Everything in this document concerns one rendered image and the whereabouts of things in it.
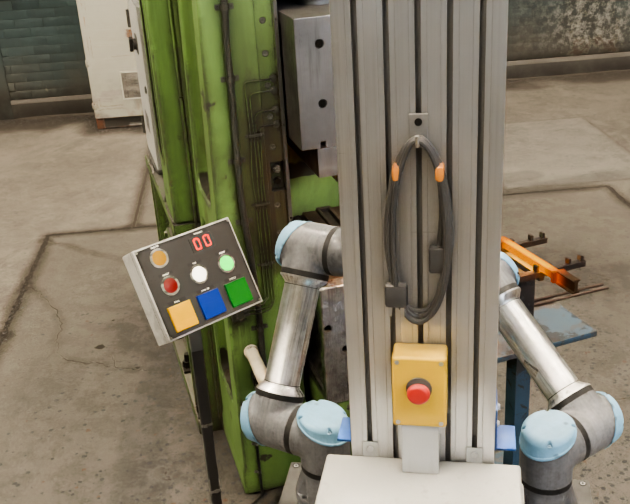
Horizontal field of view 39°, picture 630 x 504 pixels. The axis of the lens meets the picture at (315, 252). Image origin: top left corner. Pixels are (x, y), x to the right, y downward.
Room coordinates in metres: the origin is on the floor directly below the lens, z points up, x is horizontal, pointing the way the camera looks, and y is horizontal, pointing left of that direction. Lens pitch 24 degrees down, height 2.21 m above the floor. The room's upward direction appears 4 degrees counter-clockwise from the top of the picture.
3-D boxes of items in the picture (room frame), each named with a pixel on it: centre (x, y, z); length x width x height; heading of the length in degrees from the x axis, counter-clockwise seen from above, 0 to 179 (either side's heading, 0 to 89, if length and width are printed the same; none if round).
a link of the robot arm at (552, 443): (1.59, -0.49, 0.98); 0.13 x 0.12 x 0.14; 123
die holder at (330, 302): (2.88, -0.12, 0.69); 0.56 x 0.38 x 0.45; 15
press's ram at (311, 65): (2.86, -0.11, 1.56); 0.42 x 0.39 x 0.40; 15
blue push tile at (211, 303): (2.33, 0.32, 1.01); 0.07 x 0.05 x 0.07; 130
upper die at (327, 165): (2.85, -0.07, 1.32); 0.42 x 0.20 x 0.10; 15
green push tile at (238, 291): (2.39, 0.24, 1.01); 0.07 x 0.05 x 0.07; 130
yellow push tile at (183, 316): (2.26, 0.39, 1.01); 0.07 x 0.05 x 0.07; 130
